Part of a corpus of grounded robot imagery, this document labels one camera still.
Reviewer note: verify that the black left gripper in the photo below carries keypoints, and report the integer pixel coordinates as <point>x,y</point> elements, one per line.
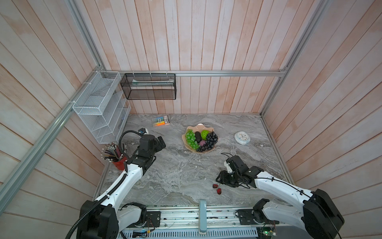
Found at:
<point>157,144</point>

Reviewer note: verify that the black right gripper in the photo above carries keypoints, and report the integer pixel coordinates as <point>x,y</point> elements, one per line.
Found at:
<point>223,179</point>

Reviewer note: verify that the dark purple grape bunch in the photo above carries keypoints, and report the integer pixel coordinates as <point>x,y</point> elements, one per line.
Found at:
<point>211,141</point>

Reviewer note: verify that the green grape bunch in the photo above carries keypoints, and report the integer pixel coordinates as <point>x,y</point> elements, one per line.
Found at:
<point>191,139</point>

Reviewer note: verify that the bumpy green custard apple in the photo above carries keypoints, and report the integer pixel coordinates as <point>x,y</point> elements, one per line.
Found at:
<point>204,134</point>

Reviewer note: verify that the dark avocado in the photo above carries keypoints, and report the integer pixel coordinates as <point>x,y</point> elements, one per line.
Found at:
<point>198,137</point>

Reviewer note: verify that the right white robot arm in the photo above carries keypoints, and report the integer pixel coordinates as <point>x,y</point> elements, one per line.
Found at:
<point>311,211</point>

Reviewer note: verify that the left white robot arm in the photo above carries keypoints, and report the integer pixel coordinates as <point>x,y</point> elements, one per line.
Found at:
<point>106,217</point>

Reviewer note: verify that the peach scalloped fruit bowl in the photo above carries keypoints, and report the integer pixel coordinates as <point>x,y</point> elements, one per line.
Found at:
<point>200,127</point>

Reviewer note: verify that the red pencil cup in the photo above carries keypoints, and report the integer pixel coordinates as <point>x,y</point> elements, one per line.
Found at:
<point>120,164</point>

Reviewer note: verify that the red cherries pair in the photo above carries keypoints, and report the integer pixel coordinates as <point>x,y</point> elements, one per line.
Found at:
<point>217,188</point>

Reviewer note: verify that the white and blue alarm clock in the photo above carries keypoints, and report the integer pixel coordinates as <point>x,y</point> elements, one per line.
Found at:
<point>242,138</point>

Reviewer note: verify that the colourful crayon box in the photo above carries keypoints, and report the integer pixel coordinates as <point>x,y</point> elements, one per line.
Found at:
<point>160,121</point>

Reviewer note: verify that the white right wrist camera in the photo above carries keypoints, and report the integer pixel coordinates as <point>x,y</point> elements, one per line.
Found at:
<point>228,167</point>

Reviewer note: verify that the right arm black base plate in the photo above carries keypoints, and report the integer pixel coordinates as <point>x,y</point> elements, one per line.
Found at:
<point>253,217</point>

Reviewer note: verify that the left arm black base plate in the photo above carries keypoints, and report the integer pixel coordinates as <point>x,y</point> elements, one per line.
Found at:
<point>149,219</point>

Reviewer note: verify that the white wire mesh shelf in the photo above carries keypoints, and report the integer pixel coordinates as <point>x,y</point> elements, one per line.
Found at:
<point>102,107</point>

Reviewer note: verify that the grey centre rail bracket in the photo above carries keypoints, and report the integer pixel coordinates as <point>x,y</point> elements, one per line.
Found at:
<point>203,217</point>

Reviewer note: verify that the black wire mesh basket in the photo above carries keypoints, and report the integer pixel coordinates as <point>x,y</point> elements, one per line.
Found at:
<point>149,86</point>

